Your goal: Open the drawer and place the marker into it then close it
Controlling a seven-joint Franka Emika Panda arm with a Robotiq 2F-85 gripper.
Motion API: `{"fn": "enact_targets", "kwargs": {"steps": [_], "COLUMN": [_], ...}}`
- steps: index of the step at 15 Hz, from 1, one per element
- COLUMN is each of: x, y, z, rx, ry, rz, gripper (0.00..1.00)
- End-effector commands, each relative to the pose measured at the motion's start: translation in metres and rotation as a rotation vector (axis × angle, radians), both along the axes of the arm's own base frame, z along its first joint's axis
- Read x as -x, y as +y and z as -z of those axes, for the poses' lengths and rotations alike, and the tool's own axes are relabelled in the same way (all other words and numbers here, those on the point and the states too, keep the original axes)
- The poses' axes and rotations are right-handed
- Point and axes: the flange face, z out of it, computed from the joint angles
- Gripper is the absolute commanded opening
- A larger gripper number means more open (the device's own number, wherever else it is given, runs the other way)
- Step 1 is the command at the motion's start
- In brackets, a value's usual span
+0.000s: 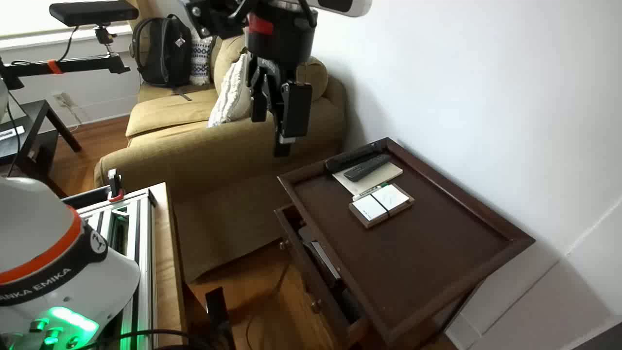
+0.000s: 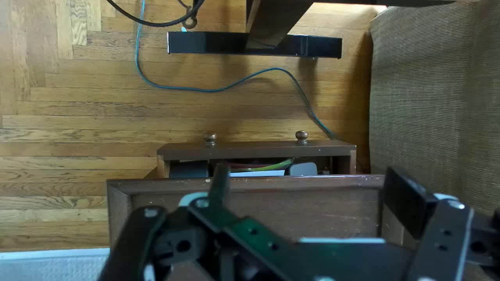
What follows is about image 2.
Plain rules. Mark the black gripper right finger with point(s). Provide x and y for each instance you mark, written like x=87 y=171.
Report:
x=446 y=244

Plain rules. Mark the dark wooden nightstand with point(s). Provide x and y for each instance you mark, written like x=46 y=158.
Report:
x=290 y=208

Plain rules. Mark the brass drawer knob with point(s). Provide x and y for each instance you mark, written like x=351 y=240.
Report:
x=209 y=138
x=300 y=136

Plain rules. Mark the white plastic charger device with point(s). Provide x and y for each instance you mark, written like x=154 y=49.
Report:
x=303 y=169

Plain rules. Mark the olive fabric sofa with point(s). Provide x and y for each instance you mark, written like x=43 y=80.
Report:
x=431 y=104

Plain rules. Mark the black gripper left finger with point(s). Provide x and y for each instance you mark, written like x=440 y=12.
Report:
x=171 y=250

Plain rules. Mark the black floor stand base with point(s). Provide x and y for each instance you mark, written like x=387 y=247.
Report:
x=207 y=43

